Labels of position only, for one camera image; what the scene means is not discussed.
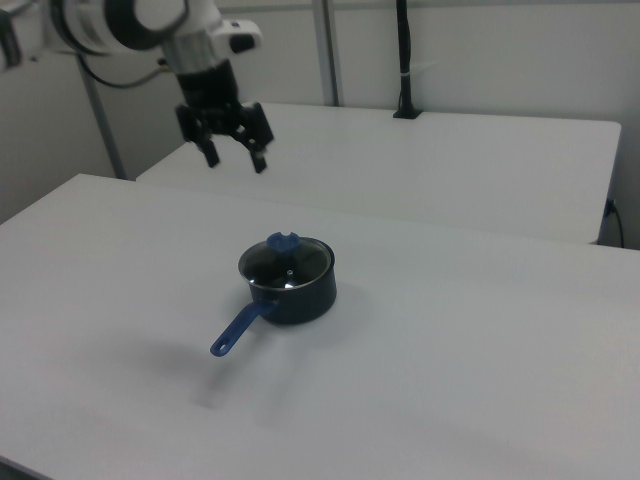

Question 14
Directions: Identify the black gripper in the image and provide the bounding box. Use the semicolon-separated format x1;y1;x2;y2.
174;58;276;175

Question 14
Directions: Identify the glass lid blue knob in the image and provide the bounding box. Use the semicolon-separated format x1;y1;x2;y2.
238;231;335;292

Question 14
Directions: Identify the white side table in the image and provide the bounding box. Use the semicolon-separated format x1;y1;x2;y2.
135;102;623;246

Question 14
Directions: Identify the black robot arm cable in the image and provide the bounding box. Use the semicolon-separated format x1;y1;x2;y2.
78;48;169;90

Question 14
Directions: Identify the aluminium frame post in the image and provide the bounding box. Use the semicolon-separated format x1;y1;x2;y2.
310;0;347;108
75;49;127;181

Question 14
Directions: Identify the dark saucepan blue handle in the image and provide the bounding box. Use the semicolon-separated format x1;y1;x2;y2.
209;238;338;357

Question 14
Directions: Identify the black camera pole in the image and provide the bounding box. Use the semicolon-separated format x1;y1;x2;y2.
394;0;415;110

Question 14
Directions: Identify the black cable blue plug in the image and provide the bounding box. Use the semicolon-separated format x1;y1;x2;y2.
602;197;627;249

